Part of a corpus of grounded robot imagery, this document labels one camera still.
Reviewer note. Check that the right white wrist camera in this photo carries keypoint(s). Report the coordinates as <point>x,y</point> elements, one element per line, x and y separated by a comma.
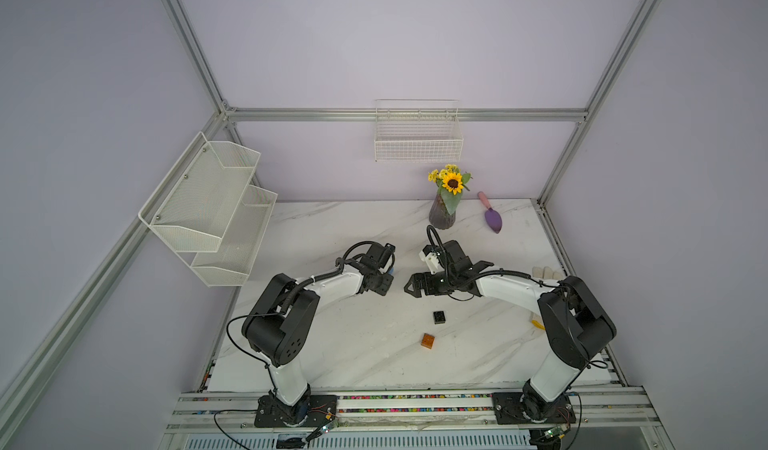
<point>431,258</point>

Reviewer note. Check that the white mesh two-tier shelf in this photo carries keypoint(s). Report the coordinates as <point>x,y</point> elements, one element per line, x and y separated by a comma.
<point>210,212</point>

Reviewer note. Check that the aluminium front rail frame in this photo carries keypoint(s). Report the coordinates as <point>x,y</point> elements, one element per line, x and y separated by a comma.
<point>588,407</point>

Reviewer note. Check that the sunflower bouquet in grey vase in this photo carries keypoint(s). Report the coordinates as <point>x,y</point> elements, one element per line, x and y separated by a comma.
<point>451,185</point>

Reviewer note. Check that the black square lego brick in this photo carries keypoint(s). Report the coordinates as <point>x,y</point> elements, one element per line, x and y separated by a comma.
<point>439,317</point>

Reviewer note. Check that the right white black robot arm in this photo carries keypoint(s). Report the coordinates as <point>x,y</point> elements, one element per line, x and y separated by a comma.
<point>576,325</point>

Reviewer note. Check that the orange square lego brick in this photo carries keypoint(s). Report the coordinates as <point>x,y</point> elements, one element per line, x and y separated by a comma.
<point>428,341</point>

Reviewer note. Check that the white wire wall basket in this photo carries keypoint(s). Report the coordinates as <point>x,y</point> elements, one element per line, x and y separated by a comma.
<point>417,131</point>

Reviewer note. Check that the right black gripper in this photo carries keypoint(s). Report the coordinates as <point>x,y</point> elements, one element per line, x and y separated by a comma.
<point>427,278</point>

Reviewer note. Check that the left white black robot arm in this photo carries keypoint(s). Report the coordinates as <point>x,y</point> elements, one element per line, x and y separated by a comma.
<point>277,327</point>

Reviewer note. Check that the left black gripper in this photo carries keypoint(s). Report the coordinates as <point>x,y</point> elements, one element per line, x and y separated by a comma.
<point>386,280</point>

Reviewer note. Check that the white work glove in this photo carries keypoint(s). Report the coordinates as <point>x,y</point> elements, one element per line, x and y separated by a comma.
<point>550,279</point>

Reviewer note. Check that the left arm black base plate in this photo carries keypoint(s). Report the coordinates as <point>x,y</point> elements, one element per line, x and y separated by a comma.
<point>309,411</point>

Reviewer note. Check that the purple pink garden trowel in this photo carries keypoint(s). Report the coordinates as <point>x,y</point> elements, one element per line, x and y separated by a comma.
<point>492,217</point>

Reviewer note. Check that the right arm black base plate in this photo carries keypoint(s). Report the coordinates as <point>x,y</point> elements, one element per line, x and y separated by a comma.
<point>518,408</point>

